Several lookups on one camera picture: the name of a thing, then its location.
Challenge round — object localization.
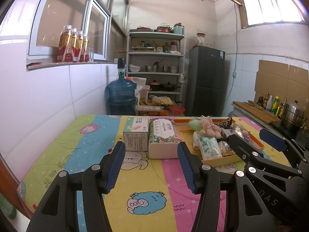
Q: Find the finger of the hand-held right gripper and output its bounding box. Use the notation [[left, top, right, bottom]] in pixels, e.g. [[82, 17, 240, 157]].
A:
[[259, 129, 309, 167], [227, 133, 294, 174]]

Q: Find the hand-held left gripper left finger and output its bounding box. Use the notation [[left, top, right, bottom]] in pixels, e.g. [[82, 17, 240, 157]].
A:
[[26, 141, 126, 232]]

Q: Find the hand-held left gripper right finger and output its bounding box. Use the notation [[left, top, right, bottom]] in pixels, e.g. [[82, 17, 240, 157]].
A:
[[177, 141, 278, 232]]

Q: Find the small yellow packet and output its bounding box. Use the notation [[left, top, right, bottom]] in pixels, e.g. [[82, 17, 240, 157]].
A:
[[221, 141, 236, 155]]

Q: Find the cream teddy bear purple dress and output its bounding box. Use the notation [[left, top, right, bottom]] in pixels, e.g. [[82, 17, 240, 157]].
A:
[[230, 123, 250, 142]]

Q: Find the orange gold cardboard box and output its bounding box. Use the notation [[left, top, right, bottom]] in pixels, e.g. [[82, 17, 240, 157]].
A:
[[173, 118, 265, 168]]

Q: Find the leopard print scrunchie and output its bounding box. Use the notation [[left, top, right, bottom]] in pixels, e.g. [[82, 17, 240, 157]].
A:
[[217, 117, 233, 129]]

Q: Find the small white tissue pack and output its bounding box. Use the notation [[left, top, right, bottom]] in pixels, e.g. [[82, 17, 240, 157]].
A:
[[193, 132, 202, 150]]

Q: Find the green white wet wipes pack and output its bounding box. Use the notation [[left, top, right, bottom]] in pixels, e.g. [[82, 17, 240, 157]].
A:
[[199, 136, 222, 160]]

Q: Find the small pink teddy bear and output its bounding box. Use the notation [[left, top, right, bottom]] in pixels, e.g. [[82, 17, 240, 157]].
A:
[[198, 117, 222, 138]]

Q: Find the black induction cooker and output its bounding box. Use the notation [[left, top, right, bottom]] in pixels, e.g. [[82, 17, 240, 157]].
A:
[[270, 121, 309, 141]]

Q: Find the wooden cutting board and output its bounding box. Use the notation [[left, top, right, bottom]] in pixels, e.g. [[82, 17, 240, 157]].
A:
[[233, 101, 282, 125]]

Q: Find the steel steamer pot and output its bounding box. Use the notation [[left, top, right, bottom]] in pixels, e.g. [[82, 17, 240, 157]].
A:
[[281, 101, 307, 132]]

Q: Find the green bottle yellow cap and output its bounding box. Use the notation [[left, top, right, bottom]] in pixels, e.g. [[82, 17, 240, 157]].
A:
[[272, 96, 280, 115]]

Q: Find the grey kitchen counter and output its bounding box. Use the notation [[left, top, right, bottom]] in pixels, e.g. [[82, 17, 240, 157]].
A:
[[231, 101, 309, 145]]

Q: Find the kitchen knife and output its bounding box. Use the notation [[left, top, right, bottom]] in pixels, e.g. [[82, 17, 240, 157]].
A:
[[244, 101, 265, 110]]

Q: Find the white green mask box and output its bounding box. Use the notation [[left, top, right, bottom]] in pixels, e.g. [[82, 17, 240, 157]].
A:
[[123, 117, 149, 151]]

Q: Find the floral tissue pack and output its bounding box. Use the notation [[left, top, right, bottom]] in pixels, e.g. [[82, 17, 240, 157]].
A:
[[147, 118, 184, 159]]

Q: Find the cardboard sheet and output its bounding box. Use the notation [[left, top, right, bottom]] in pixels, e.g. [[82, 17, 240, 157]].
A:
[[253, 60, 309, 113]]

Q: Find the red plastic basket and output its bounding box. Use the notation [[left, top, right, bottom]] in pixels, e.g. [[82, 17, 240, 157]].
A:
[[170, 106, 186, 115]]

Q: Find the clear food container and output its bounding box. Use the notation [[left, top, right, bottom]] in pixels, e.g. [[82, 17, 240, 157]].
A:
[[135, 105, 163, 115]]

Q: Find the dark refrigerator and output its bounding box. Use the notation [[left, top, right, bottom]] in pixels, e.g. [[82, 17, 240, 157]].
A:
[[186, 46, 225, 117]]

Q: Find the bunch of bananas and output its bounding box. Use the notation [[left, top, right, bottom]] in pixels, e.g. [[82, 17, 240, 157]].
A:
[[139, 97, 155, 106]]

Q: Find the bag of eggs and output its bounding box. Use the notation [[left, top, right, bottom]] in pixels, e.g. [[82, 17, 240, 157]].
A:
[[151, 95, 173, 105]]

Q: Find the blue water jug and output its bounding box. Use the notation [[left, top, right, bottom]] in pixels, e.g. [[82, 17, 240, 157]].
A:
[[106, 77, 137, 115]]

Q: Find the pink plastic bucket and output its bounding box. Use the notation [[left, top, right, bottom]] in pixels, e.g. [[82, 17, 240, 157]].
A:
[[139, 85, 151, 102]]

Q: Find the black frying pan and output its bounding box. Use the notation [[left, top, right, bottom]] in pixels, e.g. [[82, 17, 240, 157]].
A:
[[162, 82, 183, 92]]

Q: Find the white printed sack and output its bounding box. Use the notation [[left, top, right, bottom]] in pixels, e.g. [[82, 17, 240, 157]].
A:
[[132, 77, 148, 102]]

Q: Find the red cooking pot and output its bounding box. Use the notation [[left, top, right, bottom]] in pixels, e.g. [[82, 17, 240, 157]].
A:
[[148, 80, 163, 92]]

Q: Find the black water pump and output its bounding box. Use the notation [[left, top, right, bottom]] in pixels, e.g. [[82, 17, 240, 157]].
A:
[[117, 58, 134, 74]]

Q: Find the large glass jar red lid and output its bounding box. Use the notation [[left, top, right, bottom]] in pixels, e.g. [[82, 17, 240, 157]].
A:
[[195, 33, 207, 47]]

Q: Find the grey metal shelf rack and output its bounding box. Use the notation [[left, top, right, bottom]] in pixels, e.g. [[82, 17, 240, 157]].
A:
[[127, 30, 187, 109]]

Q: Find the small high window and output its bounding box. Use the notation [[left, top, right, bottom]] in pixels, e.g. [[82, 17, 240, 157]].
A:
[[235, 0, 306, 28]]

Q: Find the teal canister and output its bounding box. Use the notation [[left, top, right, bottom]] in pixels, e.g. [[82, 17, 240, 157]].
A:
[[173, 23, 185, 35]]

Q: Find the red lidded pan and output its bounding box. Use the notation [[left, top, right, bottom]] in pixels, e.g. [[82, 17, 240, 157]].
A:
[[154, 24, 174, 33]]

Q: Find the sliding aluminium window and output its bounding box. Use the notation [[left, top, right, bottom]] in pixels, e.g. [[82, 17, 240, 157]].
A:
[[28, 0, 111, 62]]

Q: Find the wall cable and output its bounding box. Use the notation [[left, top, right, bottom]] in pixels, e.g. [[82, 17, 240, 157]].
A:
[[229, 5, 239, 95]]

